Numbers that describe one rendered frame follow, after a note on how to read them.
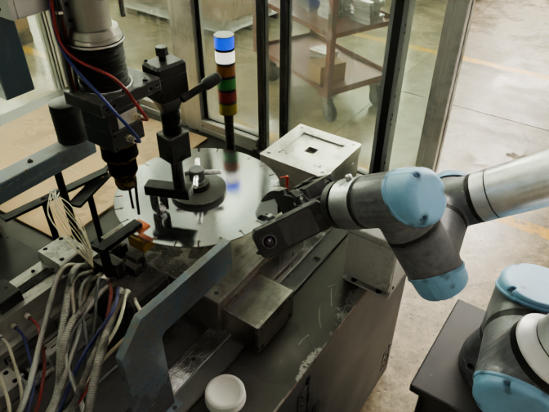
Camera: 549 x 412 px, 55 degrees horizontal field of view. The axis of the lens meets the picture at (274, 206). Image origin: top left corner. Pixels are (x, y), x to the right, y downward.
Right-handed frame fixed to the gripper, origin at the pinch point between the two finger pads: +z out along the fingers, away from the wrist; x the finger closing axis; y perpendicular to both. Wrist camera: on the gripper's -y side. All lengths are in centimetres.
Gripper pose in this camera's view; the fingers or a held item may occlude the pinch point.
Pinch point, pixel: (257, 217)
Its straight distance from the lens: 92.3
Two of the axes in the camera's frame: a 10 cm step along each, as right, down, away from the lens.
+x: -3.8, -9.0, -1.9
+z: -5.8, 0.7, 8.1
